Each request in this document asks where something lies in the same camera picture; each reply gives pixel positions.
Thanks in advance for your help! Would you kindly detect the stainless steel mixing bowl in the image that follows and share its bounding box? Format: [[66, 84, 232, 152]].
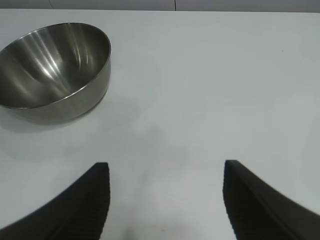
[[0, 22, 112, 126]]

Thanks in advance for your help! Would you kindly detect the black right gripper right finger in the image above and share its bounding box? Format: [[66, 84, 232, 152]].
[[223, 159, 320, 240]]

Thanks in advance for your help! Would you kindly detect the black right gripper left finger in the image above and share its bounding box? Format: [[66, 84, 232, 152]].
[[0, 161, 111, 240]]

